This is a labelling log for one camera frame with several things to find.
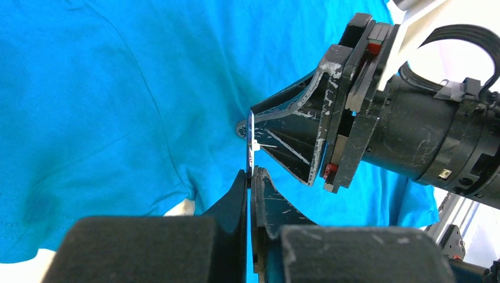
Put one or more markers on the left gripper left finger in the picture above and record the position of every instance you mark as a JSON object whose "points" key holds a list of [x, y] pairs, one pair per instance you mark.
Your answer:
{"points": [[229, 252]]}

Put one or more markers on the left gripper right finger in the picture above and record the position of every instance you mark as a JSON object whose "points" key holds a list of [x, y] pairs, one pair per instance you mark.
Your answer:
{"points": [[270, 211]]}

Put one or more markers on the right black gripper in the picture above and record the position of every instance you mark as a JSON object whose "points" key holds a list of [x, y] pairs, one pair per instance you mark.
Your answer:
{"points": [[329, 108]]}

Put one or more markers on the blue t-shirt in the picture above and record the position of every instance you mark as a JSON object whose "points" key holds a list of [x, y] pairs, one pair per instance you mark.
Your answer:
{"points": [[129, 107]]}

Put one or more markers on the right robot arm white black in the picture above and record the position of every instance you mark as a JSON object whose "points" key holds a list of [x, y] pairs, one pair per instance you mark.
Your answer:
{"points": [[443, 136]]}

